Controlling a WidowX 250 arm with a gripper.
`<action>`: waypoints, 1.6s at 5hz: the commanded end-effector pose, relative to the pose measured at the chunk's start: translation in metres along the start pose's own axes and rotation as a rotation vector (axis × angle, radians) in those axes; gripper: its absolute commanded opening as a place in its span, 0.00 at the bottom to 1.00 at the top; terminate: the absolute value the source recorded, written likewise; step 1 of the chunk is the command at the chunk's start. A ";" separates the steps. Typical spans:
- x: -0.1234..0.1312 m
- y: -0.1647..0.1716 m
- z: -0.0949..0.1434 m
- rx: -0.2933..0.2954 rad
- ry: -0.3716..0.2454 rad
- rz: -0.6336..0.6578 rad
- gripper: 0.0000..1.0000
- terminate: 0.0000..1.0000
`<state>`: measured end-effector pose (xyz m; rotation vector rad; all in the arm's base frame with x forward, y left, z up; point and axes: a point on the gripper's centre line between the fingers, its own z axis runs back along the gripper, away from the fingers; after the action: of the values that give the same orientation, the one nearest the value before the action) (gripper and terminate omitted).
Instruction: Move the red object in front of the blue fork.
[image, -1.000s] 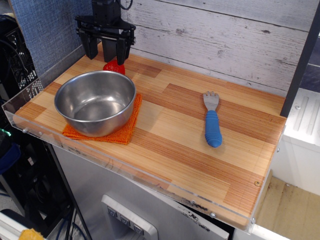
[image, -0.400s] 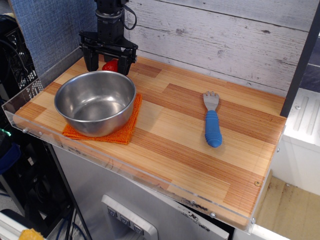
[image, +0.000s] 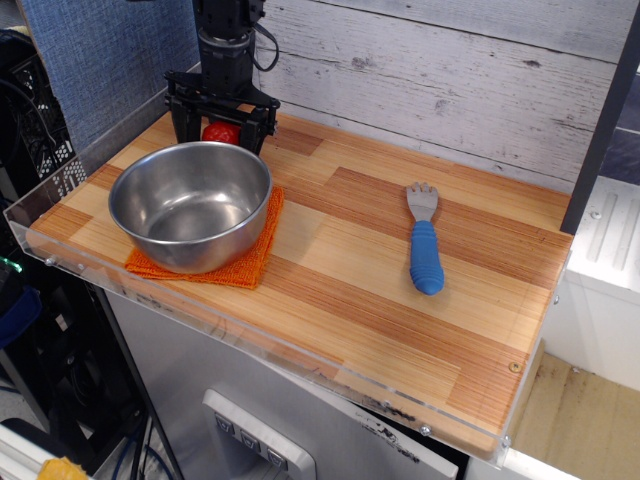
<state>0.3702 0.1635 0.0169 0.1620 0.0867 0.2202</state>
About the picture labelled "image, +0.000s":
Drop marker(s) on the white appliance at right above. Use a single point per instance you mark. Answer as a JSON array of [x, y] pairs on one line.
[[593, 320]]

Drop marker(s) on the blue handled fork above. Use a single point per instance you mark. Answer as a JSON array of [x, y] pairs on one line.
[[425, 268]]

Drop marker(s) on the stainless steel cabinet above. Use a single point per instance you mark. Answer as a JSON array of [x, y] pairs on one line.
[[178, 365]]

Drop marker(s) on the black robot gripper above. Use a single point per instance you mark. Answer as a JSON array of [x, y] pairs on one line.
[[223, 90]]

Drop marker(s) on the black plastic crate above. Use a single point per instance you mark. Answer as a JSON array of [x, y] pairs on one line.
[[35, 142]]

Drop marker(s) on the orange knitted cloth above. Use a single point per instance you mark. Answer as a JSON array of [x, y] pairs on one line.
[[244, 272]]

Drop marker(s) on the clear acrylic table guard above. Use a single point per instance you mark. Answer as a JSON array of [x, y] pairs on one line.
[[336, 305]]

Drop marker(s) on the dark grey right post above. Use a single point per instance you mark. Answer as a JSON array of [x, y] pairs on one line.
[[614, 103]]

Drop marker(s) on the stainless steel bowl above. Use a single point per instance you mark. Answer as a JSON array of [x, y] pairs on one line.
[[194, 207]]

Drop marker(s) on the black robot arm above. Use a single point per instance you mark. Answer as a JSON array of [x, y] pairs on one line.
[[227, 20]]

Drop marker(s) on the red toy strawberry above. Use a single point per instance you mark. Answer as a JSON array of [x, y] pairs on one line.
[[223, 132]]

